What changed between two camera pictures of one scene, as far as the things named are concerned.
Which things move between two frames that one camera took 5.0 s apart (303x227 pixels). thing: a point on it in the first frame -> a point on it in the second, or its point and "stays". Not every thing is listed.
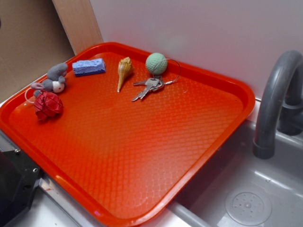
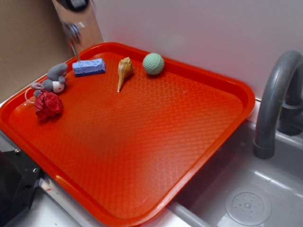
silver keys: [155, 83] -> [72, 32]
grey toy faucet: [280, 103] stays
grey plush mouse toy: [55, 82] stays
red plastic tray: [122, 137] stays
